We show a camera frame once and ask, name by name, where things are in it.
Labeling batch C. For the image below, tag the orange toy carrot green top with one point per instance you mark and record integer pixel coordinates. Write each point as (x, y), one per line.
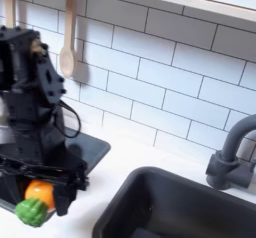
(38, 195)

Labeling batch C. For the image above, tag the black toy stove top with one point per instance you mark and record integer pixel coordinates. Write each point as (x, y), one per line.
(90, 148)

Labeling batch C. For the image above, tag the wooden spoon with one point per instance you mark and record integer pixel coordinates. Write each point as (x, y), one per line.
(69, 55)

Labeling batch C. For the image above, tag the dark grey sink basin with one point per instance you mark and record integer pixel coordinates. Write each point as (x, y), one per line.
(186, 208)

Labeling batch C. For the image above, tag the slotted wooden spatula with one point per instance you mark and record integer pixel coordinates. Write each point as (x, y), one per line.
(10, 5)

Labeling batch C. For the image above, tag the grey curved tap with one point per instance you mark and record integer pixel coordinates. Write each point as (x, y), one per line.
(230, 145)

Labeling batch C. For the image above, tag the wooden kitchen shelf frame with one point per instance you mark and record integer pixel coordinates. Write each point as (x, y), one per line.
(200, 3)

